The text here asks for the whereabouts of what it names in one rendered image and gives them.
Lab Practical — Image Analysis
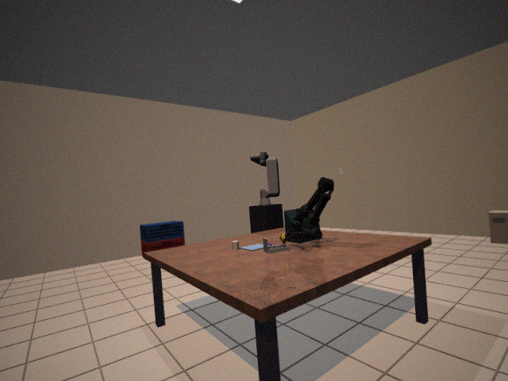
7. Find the light blue square mat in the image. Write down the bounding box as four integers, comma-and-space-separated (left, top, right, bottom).
240, 244, 264, 251

